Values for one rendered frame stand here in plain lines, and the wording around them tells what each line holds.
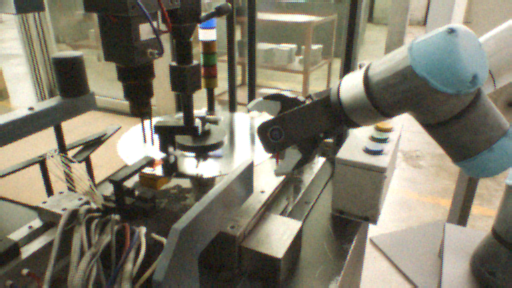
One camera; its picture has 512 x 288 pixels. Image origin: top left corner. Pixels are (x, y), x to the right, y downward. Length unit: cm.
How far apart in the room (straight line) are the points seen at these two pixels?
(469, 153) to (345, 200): 45
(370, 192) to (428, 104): 45
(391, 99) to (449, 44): 8
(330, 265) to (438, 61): 49
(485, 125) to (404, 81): 10
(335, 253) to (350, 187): 15
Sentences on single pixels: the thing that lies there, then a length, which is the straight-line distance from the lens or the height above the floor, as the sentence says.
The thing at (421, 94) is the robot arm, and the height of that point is 116.
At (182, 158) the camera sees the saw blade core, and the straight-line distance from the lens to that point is 75.
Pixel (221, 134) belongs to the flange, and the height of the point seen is 96.
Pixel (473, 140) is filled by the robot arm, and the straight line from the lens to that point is 51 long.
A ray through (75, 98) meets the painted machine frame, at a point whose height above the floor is 104.
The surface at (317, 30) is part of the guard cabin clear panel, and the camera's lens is 115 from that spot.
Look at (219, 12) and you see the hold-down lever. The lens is 69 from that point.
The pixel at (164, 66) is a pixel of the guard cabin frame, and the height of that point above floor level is 95.
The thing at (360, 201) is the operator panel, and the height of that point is 80.
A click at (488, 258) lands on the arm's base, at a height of 80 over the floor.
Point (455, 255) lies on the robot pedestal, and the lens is 92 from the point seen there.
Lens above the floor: 129
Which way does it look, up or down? 25 degrees down
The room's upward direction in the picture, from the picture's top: straight up
